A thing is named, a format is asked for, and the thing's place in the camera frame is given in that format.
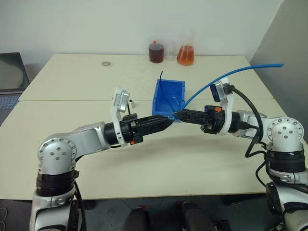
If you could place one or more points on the dark rounded shape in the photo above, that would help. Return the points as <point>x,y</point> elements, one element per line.
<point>195,216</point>
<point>136,220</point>

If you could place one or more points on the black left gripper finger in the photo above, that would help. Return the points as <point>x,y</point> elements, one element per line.
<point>156,120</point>
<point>155,128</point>

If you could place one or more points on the grey laptop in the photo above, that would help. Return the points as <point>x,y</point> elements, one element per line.
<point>10,69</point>

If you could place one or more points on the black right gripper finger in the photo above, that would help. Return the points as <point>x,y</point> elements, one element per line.
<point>192,114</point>
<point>192,120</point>

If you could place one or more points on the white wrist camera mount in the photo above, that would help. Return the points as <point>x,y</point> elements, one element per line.
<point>115,113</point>
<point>228,103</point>

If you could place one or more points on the beaker with dark red liquid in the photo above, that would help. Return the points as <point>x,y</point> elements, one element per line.
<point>156,54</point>

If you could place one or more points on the empty clear beaker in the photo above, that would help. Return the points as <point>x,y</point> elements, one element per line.
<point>170,54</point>

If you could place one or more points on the flask with orange liquid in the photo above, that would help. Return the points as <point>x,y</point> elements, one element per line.
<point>185,56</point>

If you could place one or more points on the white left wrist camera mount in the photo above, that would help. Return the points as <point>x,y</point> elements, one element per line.
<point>115,113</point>

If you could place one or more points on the small white connector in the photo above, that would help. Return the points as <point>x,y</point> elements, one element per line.
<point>132,104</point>

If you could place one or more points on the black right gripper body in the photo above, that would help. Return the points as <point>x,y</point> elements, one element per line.
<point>214,120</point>

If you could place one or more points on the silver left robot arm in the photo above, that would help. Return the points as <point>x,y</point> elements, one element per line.
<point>57,151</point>

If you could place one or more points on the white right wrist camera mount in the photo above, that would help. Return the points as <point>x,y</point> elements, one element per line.
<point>228,103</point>

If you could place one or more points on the blue plastic bin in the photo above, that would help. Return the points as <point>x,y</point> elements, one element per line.
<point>168,89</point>

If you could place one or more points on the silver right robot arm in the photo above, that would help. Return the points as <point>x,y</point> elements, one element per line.
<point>284,132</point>

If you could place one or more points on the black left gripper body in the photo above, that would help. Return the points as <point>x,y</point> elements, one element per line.
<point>131,128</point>

